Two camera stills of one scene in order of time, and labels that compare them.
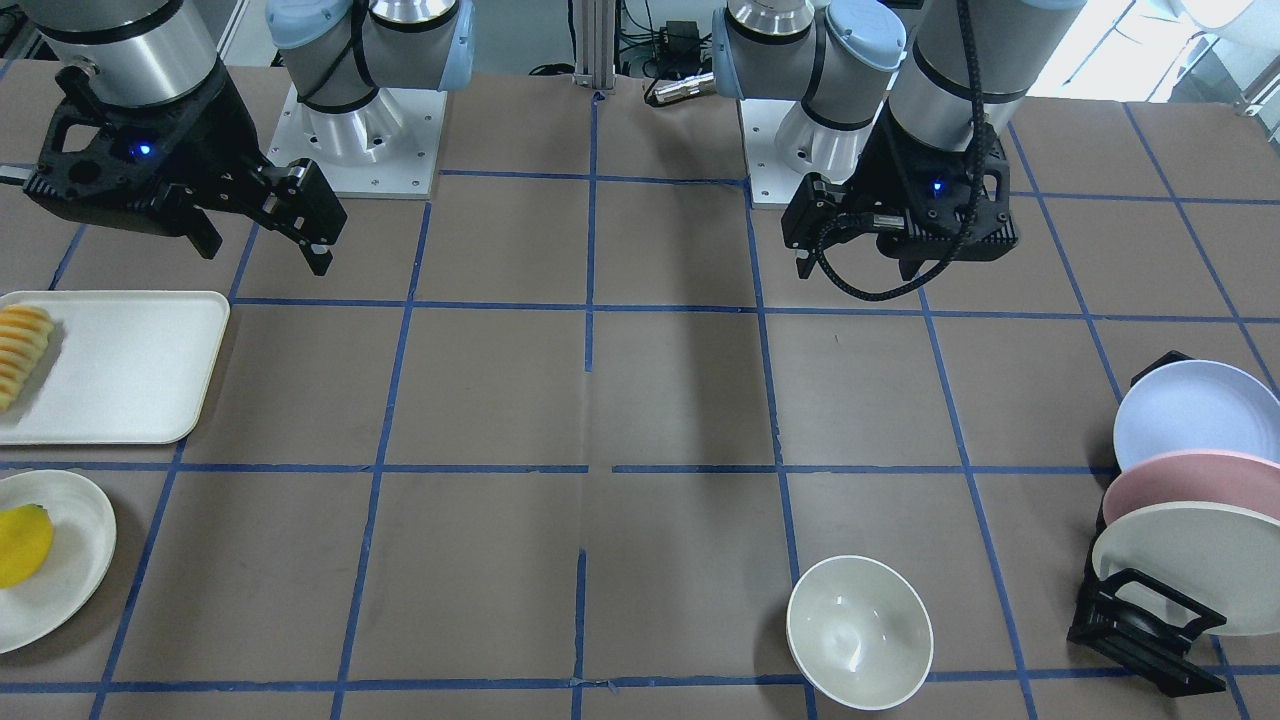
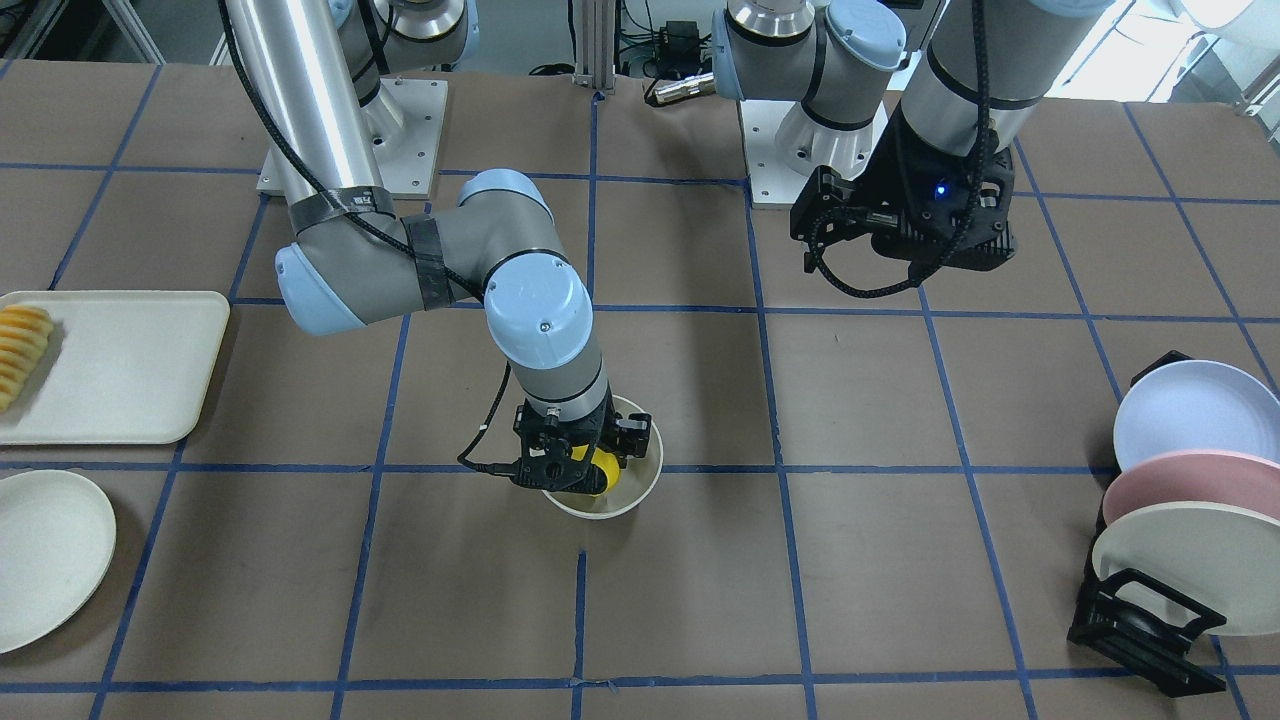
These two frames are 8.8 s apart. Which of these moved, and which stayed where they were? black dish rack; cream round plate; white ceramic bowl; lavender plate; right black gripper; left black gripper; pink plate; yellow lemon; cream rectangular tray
Moved: yellow lemon; white ceramic bowl; right black gripper
Stayed: black dish rack; lavender plate; cream rectangular tray; cream round plate; pink plate; left black gripper
